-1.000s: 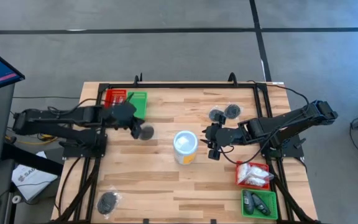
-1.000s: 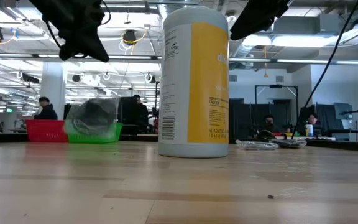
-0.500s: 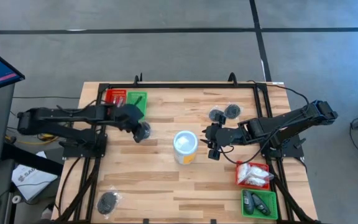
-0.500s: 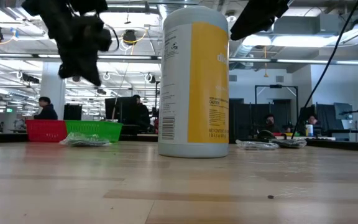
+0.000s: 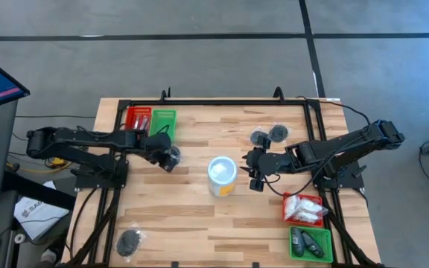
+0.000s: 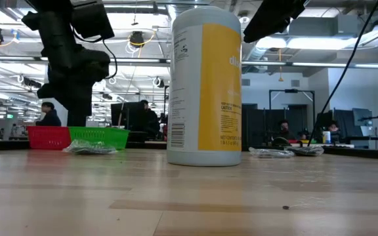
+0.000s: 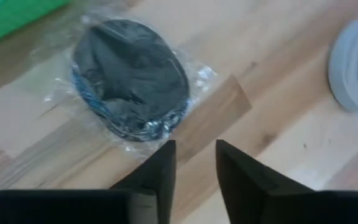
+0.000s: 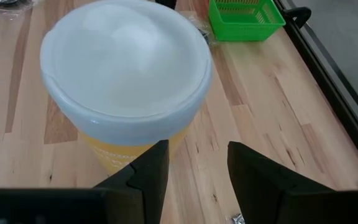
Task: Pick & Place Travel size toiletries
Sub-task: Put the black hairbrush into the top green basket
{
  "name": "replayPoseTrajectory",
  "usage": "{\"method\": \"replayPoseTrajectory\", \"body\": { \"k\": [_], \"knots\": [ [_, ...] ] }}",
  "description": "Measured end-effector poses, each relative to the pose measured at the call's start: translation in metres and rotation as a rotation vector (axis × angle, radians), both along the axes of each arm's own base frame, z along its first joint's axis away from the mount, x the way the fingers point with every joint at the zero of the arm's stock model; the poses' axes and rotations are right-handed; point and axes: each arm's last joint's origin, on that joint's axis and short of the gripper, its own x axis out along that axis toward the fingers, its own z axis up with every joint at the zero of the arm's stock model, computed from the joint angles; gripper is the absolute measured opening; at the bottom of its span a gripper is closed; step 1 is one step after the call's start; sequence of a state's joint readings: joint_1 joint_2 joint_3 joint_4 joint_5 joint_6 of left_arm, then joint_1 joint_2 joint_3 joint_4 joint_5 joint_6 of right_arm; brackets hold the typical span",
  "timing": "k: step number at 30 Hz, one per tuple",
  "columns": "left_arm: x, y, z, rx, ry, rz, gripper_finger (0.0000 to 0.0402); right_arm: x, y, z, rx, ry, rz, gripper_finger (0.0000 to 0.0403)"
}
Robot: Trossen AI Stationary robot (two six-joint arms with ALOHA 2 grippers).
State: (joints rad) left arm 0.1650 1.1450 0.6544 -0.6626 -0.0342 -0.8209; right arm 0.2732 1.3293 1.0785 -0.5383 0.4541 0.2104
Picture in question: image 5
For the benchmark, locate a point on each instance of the green plastic basket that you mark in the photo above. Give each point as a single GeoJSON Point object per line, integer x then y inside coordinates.
{"type": "Point", "coordinates": [168, 119]}
{"type": "Point", "coordinates": [326, 257]}

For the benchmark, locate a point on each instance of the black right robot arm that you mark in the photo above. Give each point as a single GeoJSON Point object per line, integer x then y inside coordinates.
{"type": "Point", "coordinates": [341, 149]}

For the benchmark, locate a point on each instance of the person's shoe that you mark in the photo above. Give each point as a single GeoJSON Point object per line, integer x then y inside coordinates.
{"type": "Point", "coordinates": [52, 257]}

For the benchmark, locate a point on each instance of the black round sponge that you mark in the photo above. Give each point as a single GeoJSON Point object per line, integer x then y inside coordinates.
{"type": "Point", "coordinates": [129, 242]}
{"type": "Point", "coordinates": [278, 133]}
{"type": "Point", "coordinates": [258, 137]}
{"type": "Point", "coordinates": [176, 153]}

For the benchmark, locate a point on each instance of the red plastic basket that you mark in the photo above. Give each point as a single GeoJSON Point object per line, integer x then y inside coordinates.
{"type": "Point", "coordinates": [285, 223]}
{"type": "Point", "coordinates": [132, 119]}

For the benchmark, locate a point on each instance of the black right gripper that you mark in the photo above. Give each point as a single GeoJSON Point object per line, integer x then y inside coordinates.
{"type": "Point", "coordinates": [270, 162]}

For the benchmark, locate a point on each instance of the white tape roll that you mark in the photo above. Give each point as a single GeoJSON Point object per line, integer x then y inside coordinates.
{"type": "Point", "coordinates": [20, 238]}

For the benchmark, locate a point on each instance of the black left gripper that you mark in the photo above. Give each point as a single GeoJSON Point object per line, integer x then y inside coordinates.
{"type": "Point", "coordinates": [165, 161]}

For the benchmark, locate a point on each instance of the white printed paper sheet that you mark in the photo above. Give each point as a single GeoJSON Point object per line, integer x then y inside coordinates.
{"type": "Point", "coordinates": [35, 217]}

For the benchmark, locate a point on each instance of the black aluminium table frame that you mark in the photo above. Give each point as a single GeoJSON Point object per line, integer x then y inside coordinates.
{"type": "Point", "coordinates": [218, 102]}

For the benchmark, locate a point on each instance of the white wipes canister yellow label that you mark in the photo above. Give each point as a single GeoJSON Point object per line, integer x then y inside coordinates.
{"type": "Point", "coordinates": [222, 175]}

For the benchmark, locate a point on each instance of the black oblong item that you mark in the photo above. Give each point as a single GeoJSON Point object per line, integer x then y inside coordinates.
{"type": "Point", "coordinates": [314, 245]}
{"type": "Point", "coordinates": [297, 242]}

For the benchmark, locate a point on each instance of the silver nail clipper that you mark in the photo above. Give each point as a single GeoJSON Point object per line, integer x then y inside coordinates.
{"type": "Point", "coordinates": [146, 122]}
{"type": "Point", "coordinates": [138, 122]}

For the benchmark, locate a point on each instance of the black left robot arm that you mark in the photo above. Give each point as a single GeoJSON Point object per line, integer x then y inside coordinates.
{"type": "Point", "coordinates": [88, 138]}

